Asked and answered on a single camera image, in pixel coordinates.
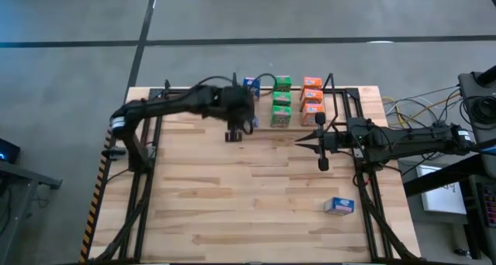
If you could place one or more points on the blue Frosted Flakes cereal box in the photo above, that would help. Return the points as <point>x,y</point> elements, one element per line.
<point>253,83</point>
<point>339,206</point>
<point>255,122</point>

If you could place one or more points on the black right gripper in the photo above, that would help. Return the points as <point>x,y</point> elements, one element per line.
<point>335,141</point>

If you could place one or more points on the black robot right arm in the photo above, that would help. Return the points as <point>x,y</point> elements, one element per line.
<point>407,141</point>

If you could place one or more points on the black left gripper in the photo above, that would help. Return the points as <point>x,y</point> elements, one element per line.
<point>236,106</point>

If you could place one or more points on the yellow black hazard tape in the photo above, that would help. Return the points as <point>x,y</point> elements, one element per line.
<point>94,207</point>

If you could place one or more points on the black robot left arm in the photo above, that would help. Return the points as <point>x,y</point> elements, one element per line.
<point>166,104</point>

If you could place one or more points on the grey side desk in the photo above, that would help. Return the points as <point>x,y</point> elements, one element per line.
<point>23,176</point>

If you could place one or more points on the green Apple Jacks cereal box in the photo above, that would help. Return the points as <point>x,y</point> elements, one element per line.
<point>281,98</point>
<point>282,83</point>
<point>281,115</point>

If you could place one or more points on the black metal table frame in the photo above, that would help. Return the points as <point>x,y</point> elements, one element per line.
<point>350,92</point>

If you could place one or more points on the small black object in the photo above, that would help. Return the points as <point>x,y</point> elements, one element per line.
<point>462,252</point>

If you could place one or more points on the black device with blue light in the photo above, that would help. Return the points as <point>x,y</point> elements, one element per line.
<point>11,150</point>

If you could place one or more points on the white board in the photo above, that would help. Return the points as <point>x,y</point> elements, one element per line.
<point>441,201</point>

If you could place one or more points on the grey cabinet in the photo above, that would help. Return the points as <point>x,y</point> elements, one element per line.
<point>467,83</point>

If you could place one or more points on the black metal bar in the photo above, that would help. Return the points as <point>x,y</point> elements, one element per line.
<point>445,176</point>

